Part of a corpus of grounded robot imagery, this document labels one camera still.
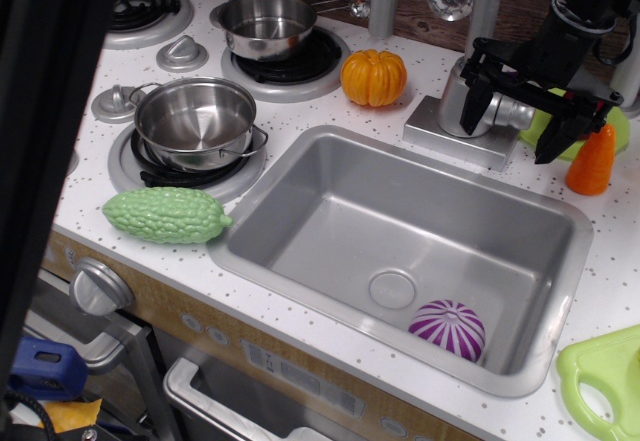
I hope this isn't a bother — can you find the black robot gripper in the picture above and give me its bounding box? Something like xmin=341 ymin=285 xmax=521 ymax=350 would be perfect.
xmin=460 ymin=37 xmax=623 ymax=164

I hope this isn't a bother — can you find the silver faucet lever handle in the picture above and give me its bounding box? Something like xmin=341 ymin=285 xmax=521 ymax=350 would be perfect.
xmin=482 ymin=93 xmax=536 ymax=131

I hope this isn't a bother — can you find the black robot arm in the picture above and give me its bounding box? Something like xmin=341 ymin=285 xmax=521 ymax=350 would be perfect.
xmin=460 ymin=0 xmax=639 ymax=164

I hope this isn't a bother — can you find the green toy plate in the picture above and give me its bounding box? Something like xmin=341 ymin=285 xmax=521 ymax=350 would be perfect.
xmin=519 ymin=107 xmax=631 ymax=161

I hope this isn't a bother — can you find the silver arched faucet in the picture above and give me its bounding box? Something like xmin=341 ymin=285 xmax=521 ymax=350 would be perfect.
xmin=367 ymin=0 xmax=537 ymax=171

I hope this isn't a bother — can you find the orange toy carrot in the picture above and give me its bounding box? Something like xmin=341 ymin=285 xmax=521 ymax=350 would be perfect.
xmin=565 ymin=124 xmax=616 ymax=196

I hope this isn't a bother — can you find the orange toy pumpkin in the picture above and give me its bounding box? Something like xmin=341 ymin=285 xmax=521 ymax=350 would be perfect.
xmin=340 ymin=49 xmax=408 ymax=107

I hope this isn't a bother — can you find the grey toy sink basin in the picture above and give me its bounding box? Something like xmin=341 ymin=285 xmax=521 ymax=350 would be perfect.
xmin=208 ymin=126 xmax=593 ymax=397

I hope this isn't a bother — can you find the hanging clear small spoon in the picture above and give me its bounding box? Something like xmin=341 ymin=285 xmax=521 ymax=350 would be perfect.
xmin=349 ymin=0 xmax=371 ymax=19

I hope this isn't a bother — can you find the rear right stove burner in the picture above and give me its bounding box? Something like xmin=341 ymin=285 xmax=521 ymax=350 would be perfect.
xmin=221 ymin=27 xmax=351 ymax=104

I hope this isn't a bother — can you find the stove burner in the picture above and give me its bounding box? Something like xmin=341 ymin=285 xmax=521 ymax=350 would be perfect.
xmin=221 ymin=27 xmax=351 ymax=104
xmin=107 ymin=125 xmax=266 ymax=204
xmin=103 ymin=0 xmax=194 ymax=50

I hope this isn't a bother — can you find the purple white striped onion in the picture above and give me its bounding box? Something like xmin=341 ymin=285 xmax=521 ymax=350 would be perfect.
xmin=408 ymin=300 xmax=486 ymax=362

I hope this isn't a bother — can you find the light green cutting board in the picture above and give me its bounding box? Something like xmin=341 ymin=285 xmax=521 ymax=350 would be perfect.
xmin=556 ymin=326 xmax=639 ymax=440

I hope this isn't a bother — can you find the rear steel pot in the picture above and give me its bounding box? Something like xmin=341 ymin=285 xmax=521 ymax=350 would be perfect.
xmin=212 ymin=0 xmax=317 ymax=62

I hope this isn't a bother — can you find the steel pot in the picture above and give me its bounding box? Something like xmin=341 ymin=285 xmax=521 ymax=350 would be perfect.
xmin=212 ymin=0 xmax=317 ymax=62
xmin=134 ymin=77 xmax=268 ymax=173

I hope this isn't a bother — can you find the front steel pot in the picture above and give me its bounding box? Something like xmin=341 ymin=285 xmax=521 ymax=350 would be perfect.
xmin=134 ymin=77 xmax=268 ymax=173

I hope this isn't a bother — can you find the upper silver stove knob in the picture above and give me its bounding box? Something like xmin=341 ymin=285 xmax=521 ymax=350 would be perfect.
xmin=156 ymin=35 xmax=209 ymax=73

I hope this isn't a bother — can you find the silver stove knob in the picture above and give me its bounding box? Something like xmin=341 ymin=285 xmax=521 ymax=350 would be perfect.
xmin=91 ymin=84 xmax=146 ymax=124
xmin=156 ymin=35 xmax=209 ymax=73

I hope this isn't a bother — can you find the green toy bitter gourd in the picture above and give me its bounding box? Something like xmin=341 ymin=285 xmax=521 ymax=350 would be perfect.
xmin=102 ymin=187 xmax=233 ymax=244

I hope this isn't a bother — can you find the rear left stove burner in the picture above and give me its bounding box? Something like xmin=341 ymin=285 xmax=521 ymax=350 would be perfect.
xmin=103 ymin=0 xmax=194 ymax=50

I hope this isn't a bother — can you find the front stove burner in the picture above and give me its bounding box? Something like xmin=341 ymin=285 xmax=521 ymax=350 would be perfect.
xmin=107 ymin=125 xmax=266 ymax=204

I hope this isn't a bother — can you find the lower silver stove knob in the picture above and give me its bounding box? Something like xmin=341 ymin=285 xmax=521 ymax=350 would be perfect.
xmin=91 ymin=84 xmax=146 ymax=124

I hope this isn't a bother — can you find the silver oven dial knob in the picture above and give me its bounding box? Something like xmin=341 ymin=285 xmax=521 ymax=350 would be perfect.
xmin=69 ymin=257 xmax=135 ymax=317

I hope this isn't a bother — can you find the blue clamp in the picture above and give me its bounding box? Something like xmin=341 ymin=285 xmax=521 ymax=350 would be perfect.
xmin=9 ymin=336 xmax=88 ymax=401

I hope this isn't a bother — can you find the yellow cloth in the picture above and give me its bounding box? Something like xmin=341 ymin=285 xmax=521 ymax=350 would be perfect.
xmin=44 ymin=398 xmax=102 ymax=434

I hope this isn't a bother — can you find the silver dishwasher door handle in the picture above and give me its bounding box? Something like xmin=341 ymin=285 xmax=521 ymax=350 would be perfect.
xmin=164 ymin=357 xmax=358 ymax=440

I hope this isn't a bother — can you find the silver oven door handle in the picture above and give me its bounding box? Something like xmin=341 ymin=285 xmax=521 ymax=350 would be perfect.
xmin=27 ymin=268 xmax=184 ymax=441

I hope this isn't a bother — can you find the black foreground post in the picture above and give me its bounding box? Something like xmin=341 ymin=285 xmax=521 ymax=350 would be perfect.
xmin=0 ymin=0 xmax=127 ymax=391

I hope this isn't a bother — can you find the black cable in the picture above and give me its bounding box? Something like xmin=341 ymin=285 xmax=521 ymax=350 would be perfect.
xmin=2 ymin=388 xmax=64 ymax=441

